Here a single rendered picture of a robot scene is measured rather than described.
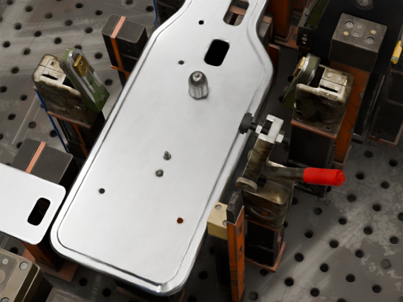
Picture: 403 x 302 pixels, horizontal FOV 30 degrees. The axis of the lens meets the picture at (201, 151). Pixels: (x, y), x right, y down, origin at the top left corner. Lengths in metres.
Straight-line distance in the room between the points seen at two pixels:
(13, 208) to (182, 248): 0.27
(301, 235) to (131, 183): 0.41
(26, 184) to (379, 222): 0.66
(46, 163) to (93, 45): 0.49
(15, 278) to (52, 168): 0.22
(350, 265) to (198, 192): 0.40
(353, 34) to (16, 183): 0.56
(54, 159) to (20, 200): 0.09
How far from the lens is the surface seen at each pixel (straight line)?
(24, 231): 1.16
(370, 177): 1.49
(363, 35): 1.14
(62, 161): 1.21
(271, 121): 0.95
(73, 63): 1.14
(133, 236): 1.12
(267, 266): 1.40
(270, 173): 1.05
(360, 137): 1.50
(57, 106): 1.28
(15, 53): 1.68
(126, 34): 1.30
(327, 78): 1.15
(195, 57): 1.25
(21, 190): 1.19
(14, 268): 1.08
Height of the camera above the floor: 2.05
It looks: 65 degrees down
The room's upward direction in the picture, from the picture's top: 7 degrees counter-clockwise
